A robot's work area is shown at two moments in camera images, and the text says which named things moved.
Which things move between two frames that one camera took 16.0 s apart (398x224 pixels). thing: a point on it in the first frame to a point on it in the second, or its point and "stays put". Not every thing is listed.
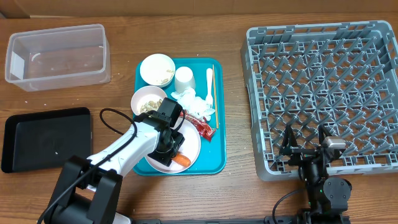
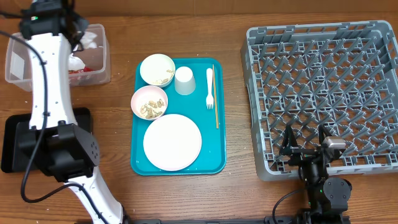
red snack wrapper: (205, 130) to (85, 69)
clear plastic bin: (58, 58) stays put
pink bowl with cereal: (147, 98) stays put
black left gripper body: (164, 152) to (79, 25)
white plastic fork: (209, 101) stays put
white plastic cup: (184, 78) stays put
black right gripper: (289, 146) stays put
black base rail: (249, 221) stays put
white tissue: (188, 99) to (87, 42)
